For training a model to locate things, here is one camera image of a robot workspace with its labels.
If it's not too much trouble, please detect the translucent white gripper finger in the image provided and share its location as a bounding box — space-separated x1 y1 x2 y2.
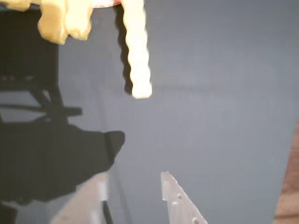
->
160 171 208 224
50 173 110 224

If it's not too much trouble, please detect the long crinkle-cut yellow fry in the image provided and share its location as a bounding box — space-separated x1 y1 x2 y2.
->
121 0 153 100

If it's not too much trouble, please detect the pale crinkle-cut yellow fry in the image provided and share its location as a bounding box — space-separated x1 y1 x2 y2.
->
63 0 93 42

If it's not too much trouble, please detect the red and white fry container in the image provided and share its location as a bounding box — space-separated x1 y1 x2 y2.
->
91 0 122 9

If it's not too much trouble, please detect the yellow fry piece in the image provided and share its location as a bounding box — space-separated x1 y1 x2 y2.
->
0 0 31 12

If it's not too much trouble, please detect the grey work mat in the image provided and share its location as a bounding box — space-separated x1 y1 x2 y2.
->
0 0 299 224

